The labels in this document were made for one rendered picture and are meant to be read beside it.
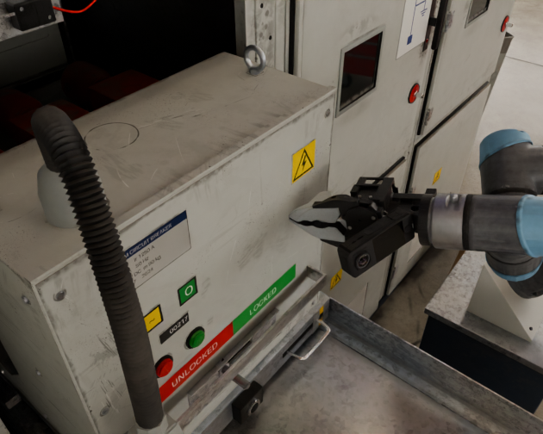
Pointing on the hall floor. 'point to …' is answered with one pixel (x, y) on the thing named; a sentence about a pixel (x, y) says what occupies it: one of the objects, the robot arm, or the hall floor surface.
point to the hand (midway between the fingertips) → (295, 220)
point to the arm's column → (485, 365)
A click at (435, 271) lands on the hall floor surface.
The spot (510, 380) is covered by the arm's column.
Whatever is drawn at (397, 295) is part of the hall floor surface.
